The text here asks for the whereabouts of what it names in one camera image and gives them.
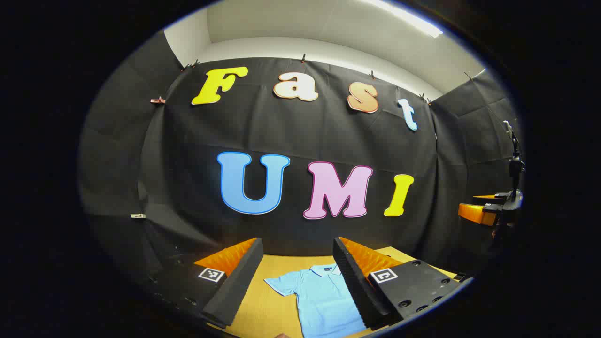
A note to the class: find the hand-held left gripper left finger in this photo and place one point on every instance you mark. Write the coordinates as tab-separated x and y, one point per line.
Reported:
237	286

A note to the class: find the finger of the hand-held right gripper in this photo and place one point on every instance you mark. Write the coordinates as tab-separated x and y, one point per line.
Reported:
474	213
486	197

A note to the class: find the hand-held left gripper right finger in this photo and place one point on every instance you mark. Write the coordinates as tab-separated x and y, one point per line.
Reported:
354	286

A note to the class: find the light blue T-shirt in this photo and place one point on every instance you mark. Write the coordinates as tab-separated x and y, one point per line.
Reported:
324	305

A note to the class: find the black backdrop cloth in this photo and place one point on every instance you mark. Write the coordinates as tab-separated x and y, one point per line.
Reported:
305	131

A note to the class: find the pink cloth clip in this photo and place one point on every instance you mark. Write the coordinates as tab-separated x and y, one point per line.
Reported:
157	100

